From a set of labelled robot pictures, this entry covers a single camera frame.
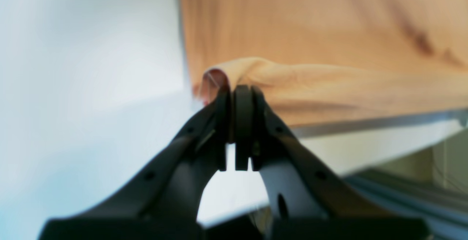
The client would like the left gripper black left finger side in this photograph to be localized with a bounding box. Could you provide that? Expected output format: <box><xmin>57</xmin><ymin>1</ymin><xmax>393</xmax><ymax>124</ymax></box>
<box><xmin>40</xmin><ymin>87</ymin><xmax>231</xmax><ymax>240</ymax></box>

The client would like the left gripper black right finger side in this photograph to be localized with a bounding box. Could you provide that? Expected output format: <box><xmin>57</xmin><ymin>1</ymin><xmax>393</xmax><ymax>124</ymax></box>
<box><xmin>234</xmin><ymin>85</ymin><xmax>432</xmax><ymax>240</ymax></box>

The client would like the peach pink T-shirt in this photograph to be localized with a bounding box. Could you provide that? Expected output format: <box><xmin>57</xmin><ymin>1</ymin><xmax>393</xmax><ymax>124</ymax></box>
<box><xmin>180</xmin><ymin>0</ymin><xmax>468</xmax><ymax>126</ymax></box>

